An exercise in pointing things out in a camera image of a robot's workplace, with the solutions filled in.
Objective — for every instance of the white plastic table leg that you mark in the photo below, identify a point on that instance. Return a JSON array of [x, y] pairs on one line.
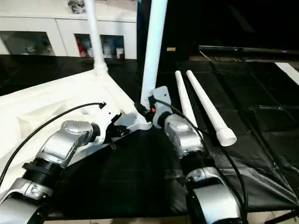
[[208, 102], [95, 32], [154, 46], [184, 98]]

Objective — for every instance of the white plastic table top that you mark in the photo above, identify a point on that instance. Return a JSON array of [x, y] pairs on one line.
[[46, 107]]

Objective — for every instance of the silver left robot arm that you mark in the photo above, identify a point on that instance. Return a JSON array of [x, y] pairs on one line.
[[60, 144]]

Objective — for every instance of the black cabinet with orange label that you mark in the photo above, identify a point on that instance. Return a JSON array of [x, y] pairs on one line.
[[205, 23]]

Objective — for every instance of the black work mat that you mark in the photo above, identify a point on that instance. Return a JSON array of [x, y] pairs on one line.
[[261, 102]]

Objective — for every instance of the glossy black long bar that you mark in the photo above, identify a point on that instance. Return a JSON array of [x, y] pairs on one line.
[[252, 49]]

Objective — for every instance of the crumpled silver black object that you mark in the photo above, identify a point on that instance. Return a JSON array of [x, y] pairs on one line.
[[76, 5]]

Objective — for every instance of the white cabinet with glass doors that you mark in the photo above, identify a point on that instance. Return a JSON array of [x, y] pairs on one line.
[[46, 28]]

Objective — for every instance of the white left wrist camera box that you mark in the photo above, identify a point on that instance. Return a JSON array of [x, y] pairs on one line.
[[106, 122]]

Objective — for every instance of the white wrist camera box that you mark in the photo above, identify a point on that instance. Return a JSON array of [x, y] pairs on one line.
[[160, 95], [106, 122]]

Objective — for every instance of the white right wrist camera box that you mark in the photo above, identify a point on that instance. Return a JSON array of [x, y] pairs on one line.
[[160, 95]]

